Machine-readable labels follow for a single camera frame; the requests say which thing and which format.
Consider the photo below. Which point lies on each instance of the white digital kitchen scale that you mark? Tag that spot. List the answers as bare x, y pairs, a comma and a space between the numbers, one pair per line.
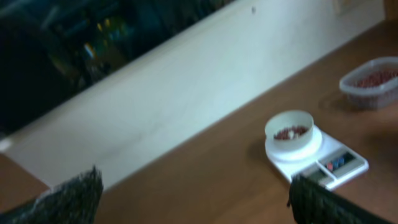
323, 160

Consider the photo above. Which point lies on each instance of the red beans in bowl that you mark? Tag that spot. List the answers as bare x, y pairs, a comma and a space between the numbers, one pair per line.
290, 133

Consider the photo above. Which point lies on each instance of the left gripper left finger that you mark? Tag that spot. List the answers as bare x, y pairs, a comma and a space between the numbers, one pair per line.
74, 201

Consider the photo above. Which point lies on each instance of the white round bowl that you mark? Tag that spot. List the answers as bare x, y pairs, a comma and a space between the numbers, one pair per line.
287, 119

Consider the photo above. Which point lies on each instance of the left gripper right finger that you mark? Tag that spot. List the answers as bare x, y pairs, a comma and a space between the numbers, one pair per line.
312, 203

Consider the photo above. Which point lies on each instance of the clear plastic container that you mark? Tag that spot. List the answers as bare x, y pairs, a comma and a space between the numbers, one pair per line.
370, 98

